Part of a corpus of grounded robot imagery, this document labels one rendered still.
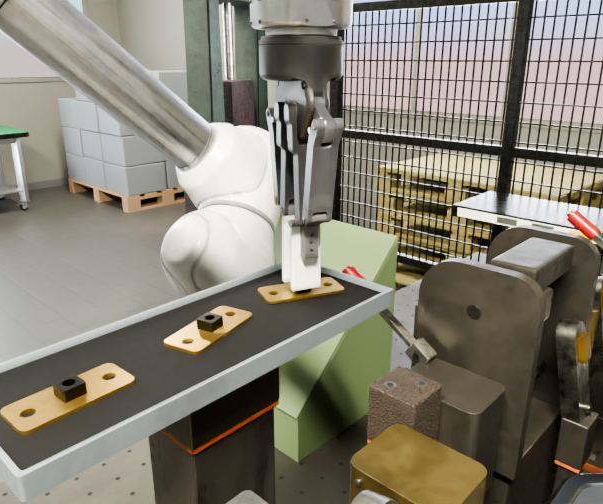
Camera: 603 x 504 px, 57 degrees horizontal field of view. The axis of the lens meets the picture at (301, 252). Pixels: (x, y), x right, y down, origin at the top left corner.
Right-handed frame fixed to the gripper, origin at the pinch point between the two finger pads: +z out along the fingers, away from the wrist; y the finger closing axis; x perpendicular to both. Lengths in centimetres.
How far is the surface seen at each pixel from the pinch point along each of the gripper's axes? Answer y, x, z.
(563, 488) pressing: 19.0, 19.0, 19.9
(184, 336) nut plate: 5.7, -13.0, 4.0
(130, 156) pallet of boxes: -487, 29, 68
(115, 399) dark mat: 12.7, -19.3, 4.3
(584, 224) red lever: -14, 55, 7
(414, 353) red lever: 4.4, 11.4, 11.6
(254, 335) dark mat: 7.3, -7.3, 4.3
